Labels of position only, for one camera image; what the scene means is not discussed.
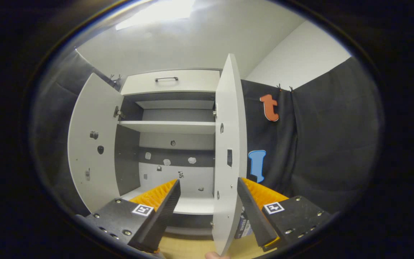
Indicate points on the white and grey cabinet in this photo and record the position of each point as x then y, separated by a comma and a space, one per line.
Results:
192, 176

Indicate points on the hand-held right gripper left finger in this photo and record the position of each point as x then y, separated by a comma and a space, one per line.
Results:
164, 216

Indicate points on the metal door hinge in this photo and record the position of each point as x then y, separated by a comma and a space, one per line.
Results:
214, 114
118, 113

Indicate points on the white cabinet door calendar sticker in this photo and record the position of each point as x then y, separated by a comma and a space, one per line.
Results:
228, 108

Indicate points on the blue white printed box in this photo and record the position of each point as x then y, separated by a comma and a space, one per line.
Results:
244, 226

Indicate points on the white cabinet shelf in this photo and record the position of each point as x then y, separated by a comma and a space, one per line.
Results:
171, 127

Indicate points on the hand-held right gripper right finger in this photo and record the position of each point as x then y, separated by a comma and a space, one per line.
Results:
255, 219

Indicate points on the white cabinet drawer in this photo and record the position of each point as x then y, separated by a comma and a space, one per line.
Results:
192, 82

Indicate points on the ceiling light panel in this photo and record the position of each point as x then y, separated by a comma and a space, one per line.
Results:
156, 12

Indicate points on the white cabinet door camera sticker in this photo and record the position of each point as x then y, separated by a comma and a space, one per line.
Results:
92, 104

